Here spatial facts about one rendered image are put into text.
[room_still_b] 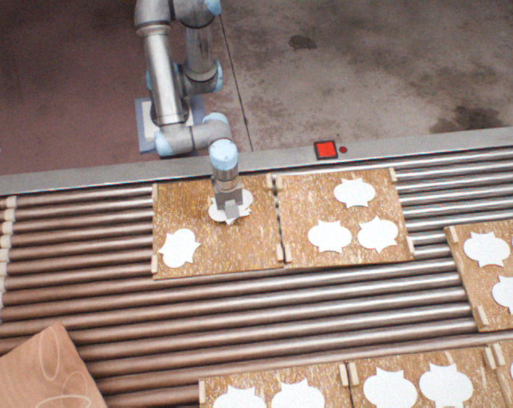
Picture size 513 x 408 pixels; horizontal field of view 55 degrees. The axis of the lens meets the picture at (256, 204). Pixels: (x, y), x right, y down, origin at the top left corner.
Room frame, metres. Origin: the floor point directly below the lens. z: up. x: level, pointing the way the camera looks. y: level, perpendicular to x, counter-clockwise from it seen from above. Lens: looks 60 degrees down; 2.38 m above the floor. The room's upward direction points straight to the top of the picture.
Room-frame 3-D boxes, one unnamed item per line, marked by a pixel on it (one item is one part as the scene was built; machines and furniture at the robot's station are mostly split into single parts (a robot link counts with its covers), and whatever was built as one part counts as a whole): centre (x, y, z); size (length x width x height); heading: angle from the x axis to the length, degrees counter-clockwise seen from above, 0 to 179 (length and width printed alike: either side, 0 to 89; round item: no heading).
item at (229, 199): (0.80, 0.09, 1.07); 0.12 x 0.09 x 0.16; 14
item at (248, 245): (0.77, 0.14, 0.93); 0.41 x 0.35 x 0.02; 96
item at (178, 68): (1.28, 0.33, 1.06); 0.13 x 0.12 x 0.14; 103
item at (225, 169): (0.82, 0.09, 1.23); 0.09 x 0.08 x 0.11; 13
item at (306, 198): (0.80, -0.28, 0.93); 0.41 x 0.35 x 0.02; 94
